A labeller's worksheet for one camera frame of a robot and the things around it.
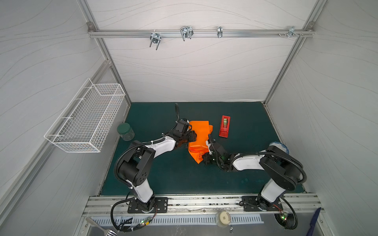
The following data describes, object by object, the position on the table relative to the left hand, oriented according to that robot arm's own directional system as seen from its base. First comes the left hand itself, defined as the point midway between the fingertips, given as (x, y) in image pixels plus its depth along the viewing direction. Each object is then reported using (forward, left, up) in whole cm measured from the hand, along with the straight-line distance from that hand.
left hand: (196, 133), depth 94 cm
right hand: (-10, -5, -6) cm, 13 cm away
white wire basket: (-11, +54, +24) cm, 60 cm away
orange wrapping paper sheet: (-1, -2, +2) cm, 3 cm away
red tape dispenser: (+7, -19, -1) cm, 21 cm away
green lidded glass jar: (-2, +44, +3) cm, 45 cm away
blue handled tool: (-44, -58, -8) cm, 73 cm away
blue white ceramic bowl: (-5, -54, -4) cm, 55 cm away
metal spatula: (-51, +39, -5) cm, 64 cm away
